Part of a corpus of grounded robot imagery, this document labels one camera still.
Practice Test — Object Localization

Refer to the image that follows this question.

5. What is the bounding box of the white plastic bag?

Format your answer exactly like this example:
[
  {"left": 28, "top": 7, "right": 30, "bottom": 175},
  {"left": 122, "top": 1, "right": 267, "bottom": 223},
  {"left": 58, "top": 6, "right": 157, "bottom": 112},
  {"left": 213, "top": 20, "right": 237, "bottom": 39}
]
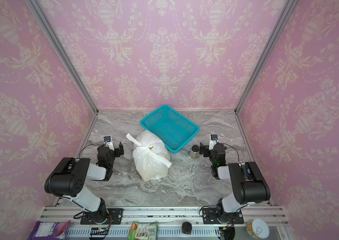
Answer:
[{"left": 126, "top": 130, "right": 172, "bottom": 181}]

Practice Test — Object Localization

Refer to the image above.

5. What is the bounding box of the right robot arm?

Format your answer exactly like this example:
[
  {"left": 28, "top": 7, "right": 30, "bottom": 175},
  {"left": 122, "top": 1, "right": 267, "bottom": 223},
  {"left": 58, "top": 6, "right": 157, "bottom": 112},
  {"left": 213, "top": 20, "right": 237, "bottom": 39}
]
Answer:
[{"left": 199, "top": 141, "right": 270, "bottom": 225}]

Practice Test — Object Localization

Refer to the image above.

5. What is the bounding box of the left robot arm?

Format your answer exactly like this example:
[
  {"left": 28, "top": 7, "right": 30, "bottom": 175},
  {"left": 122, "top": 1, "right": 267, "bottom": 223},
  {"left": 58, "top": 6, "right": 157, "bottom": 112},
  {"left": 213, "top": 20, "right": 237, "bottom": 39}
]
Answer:
[{"left": 44, "top": 142, "right": 124, "bottom": 226}]

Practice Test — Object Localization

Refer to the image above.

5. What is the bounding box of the small black-capped bottle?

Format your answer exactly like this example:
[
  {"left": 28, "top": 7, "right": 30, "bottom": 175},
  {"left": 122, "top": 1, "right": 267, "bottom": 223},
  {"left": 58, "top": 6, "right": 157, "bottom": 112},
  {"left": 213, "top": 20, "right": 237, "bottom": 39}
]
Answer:
[{"left": 189, "top": 145, "right": 199, "bottom": 160}]

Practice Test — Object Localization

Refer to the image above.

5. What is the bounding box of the teal plastic basket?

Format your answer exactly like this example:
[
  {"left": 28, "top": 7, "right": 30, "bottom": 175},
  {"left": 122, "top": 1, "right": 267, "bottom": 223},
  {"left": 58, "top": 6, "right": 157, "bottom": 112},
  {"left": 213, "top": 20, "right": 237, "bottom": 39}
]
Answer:
[{"left": 140, "top": 105, "right": 200, "bottom": 153}]

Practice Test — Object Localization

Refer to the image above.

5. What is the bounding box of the black-lidded jar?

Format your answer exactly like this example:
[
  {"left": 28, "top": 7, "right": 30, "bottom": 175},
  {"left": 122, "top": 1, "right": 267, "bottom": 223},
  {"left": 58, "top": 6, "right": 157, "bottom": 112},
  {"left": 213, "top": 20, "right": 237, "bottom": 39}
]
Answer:
[{"left": 181, "top": 222, "right": 192, "bottom": 235}]

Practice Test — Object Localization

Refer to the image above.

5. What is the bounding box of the white-lidded can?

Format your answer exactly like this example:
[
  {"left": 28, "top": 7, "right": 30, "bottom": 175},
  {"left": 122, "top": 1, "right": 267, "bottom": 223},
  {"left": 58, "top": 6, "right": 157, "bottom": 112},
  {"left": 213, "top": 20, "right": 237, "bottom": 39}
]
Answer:
[{"left": 246, "top": 219, "right": 270, "bottom": 240}]

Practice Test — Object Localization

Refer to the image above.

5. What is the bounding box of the green snack packet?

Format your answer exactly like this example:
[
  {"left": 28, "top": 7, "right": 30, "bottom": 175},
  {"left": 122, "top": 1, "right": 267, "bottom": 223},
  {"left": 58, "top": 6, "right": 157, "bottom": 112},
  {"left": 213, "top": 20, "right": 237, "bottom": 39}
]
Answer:
[{"left": 127, "top": 222, "right": 158, "bottom": 240}]

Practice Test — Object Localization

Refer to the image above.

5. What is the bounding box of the purple snack packet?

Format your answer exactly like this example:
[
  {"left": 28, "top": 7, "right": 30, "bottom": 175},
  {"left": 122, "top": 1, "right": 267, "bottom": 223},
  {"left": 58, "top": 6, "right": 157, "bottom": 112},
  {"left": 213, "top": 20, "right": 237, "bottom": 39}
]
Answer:
[{"left": 28, "top": 221, "right": 71, "bottom": 240}]

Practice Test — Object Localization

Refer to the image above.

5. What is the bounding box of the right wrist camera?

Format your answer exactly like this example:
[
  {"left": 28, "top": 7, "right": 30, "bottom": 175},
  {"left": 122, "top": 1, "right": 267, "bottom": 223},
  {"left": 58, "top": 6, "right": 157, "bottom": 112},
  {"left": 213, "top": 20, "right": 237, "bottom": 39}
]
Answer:
[{"left": 208, "top": 134, "right": 218, "bottom": 151}]

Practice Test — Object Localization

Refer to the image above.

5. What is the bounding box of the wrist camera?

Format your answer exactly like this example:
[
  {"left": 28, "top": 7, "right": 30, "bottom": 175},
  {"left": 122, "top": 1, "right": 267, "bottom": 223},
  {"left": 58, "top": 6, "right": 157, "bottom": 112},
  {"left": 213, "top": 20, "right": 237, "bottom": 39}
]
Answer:
[
  {"left": 103, "top": 136, "right": 114, "bottom": 151},
  {"left": 208, "top": 134, "right": 218, "bottom": 151}
]

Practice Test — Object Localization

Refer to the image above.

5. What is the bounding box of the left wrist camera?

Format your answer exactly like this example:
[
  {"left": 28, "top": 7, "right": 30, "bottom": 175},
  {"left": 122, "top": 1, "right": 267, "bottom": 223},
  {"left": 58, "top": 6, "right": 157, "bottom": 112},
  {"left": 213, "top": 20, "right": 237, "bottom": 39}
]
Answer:
[{"left": 103, "top": 136, "right": 114, "bottom": 151}]

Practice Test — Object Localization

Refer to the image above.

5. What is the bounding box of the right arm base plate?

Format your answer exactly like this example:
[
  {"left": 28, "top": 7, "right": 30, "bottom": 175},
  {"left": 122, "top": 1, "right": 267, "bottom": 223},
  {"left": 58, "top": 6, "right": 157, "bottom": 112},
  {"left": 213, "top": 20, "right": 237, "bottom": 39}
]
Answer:
[{"left": 199, "top": 206, "right": 244, "bottom": 225}]

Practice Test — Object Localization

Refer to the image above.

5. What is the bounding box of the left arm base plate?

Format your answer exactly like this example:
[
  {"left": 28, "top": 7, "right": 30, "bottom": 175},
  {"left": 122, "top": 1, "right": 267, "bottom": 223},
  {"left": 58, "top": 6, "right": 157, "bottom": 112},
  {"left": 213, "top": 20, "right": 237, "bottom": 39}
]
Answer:
[{"left": 80, "top": 208, "right": 123, "bottom": 225}]

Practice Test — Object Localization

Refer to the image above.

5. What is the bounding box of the aluminium front rail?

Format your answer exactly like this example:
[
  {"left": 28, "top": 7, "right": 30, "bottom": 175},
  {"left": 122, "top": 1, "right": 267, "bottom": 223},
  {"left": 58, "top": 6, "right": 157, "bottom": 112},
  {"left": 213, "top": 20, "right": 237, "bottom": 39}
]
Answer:
[{"left": 39, "top": 204, "right": 293, "bottom": 240}]

